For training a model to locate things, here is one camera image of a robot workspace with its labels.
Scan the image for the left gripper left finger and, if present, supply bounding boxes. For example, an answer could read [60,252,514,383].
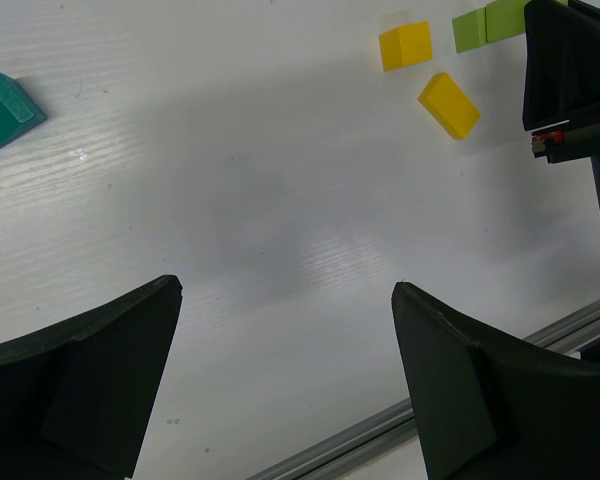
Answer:
[0,275,182,479]

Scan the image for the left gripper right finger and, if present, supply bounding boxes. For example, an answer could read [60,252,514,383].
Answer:
[389,282,600,480]

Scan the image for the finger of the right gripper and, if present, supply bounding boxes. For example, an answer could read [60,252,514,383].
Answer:
[522,0,600,131]

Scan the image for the light green rectangular block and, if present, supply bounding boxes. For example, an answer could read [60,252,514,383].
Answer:
[484,0,569,44]

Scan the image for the small green cube block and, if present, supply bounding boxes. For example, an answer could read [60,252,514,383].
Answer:
[452,8,487,53]

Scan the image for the small yellow cube block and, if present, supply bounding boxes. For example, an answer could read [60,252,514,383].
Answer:
[378,21,433,72]

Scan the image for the teal arch block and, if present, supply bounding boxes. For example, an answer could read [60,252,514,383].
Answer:
[0,73,47,149]

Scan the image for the yellow rectangular block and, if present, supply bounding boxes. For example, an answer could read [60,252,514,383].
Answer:
[418,72,481,140]

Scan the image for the front aluminium rail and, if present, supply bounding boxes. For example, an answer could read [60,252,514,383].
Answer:
[242,292,600,480]

